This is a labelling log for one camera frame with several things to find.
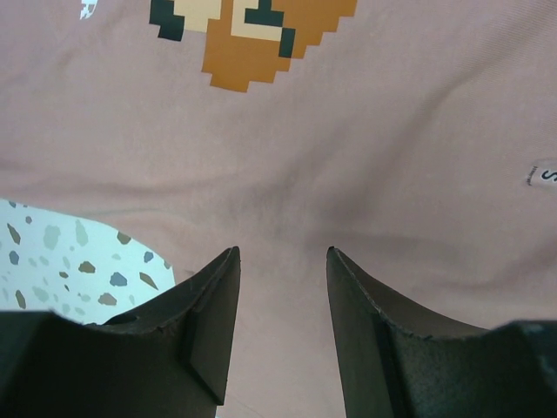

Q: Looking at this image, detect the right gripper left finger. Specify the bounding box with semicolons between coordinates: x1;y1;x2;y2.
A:
1;247;240;417

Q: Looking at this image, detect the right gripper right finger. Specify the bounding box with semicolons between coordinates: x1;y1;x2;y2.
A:
326;247;556;417

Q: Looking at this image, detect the pink printed t-shirt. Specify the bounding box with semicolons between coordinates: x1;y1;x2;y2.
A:
1;1;556;417

